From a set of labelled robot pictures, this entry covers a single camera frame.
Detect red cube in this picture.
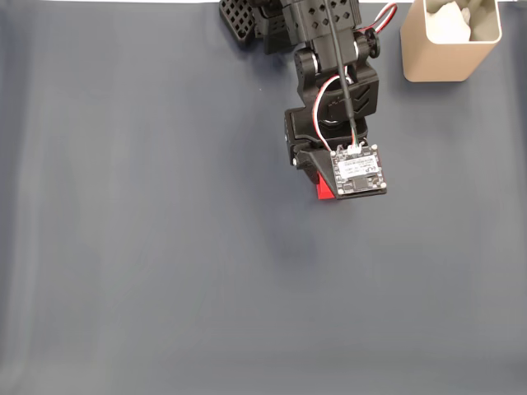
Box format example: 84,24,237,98
315,173,339,202

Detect beige rounded square box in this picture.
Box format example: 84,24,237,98
399,0,503,83

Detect blue-grey table mat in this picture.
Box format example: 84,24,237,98
0,2,527,395

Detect white crumpled cloth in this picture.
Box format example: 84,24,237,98
425,0,473,44

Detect white and red servo cable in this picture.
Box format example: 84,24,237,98
313,2,399,152

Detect camera board on black mount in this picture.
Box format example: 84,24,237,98
296,142,389,202

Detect black camera cable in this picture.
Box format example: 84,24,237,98
323,0,362,149

